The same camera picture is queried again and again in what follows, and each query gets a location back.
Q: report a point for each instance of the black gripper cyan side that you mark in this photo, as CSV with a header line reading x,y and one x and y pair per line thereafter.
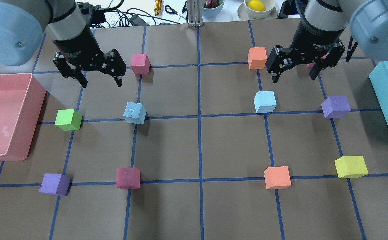
x,y
317,36

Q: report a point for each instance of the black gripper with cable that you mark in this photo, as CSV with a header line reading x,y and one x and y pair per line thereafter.
x,y
75,42

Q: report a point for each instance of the smooth light blue block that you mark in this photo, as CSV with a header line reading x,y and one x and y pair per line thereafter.
x,y
265,102

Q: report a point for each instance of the cracked light blue block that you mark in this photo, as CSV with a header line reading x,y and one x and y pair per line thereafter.
x,y
135,113

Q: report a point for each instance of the orange block near robot bases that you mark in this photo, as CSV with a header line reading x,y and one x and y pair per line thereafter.
x,y
277,177

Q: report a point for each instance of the robot arm near cyan bin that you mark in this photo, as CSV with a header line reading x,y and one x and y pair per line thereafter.
x,y
367,19

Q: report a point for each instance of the pink block cyan side corner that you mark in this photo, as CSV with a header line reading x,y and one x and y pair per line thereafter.
x,y
311,65

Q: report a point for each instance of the orange block far from bases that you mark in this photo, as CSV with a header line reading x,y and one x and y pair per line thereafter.
x,y
257,58

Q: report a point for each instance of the pink block far centre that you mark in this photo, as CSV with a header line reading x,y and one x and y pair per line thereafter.
x,y
140,64

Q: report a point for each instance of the purple block near cyan bin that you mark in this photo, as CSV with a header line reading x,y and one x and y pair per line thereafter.
x,y
335,106

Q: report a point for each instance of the green foam block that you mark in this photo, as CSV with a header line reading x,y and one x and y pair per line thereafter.
x,y
68,120

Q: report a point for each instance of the black power adapter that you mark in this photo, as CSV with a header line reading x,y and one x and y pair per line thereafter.
x,y
135,20

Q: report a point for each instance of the yellow lemon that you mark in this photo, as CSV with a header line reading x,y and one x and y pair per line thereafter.
x,y
256,5

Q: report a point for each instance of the beige bowl with lemon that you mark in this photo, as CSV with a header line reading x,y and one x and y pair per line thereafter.
x,y
244,13

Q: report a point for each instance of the pink plastic bin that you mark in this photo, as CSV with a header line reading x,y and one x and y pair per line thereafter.
x,y
21,100

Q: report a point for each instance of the green bowl with purple fruit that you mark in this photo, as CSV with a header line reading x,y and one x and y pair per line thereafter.
x,y
211,13

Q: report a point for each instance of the yellow foam block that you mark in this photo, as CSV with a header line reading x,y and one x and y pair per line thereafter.
x,y
351,167

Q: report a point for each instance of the dark pink block with hole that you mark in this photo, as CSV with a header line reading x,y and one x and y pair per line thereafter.
x,y
128,178

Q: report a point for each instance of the purple fruit in bowl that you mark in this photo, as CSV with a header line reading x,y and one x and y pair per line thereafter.
x,y
210,4

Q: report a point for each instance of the purple block near pink bin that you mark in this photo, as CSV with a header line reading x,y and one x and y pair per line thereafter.
x,y
55,184

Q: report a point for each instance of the robot arm with camera cable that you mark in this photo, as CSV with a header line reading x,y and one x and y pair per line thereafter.
x,y
23,23

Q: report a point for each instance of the black handled scissors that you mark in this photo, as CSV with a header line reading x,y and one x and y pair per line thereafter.
x,y
168,9

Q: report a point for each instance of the aluminium frame post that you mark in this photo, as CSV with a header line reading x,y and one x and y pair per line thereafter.
x,y
195,13

